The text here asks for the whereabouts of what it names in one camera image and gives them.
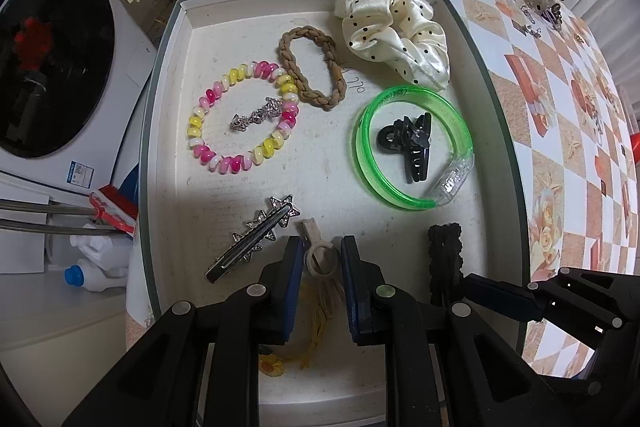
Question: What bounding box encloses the yellow flower tassel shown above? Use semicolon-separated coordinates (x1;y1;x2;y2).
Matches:
259;284;346;378

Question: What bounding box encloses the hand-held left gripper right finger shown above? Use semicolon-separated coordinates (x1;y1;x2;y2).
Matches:
341;235;583;427

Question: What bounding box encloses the brown braided hair tie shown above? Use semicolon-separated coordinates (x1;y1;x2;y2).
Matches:
278;26;349;112

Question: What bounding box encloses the white bottle with blue cap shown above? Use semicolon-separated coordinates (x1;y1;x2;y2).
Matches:
64;264;132;293

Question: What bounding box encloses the white box with grey rim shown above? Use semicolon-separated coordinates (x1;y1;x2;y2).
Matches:
125;0;532;413

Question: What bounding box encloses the checked printed tablecloth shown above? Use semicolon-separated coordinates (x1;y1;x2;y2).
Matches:
125;0;640;378

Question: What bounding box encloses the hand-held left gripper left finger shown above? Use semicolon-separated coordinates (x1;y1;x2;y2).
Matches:
62;236;305;427

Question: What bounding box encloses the cream polka dot scrunchie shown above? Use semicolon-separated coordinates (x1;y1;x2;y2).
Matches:
334;0;451;90

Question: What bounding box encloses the beige ring clip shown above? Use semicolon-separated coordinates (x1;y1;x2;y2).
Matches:
299;218;335;280

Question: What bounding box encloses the white plastic jug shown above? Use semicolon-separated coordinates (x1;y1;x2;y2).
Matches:
70;232;133;278

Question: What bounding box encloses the grey metal handle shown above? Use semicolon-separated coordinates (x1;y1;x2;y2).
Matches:
0;199;96;214

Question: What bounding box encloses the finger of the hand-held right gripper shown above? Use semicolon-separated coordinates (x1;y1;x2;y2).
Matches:
459;266;627;332

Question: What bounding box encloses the red brush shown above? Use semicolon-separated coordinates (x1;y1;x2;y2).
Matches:
0;186;138;238

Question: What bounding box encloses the red cloth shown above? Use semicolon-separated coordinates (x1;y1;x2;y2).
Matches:
14;19;53;70

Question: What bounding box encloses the white washing machine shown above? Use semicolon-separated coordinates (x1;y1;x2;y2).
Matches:
0;0;161;188

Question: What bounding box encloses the green plastic bangle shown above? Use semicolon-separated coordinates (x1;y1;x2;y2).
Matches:
355;84;475;211

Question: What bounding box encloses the blue dustpan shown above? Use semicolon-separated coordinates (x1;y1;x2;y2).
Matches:
117;164;146;210

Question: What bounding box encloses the black braided hair tie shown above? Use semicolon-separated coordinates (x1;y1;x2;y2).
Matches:
427;222;466;308

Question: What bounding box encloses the black hair claw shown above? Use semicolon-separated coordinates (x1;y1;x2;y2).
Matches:
375;112;433;185

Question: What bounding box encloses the pink yellow spiral hair tie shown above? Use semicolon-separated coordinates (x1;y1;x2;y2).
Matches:
187;61;301;174

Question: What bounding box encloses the silver star hair clip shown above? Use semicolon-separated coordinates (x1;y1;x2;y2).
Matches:
205;194;302;283

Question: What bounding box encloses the silver rhinestone chain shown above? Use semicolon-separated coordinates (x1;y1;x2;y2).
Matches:
230;97;282;132

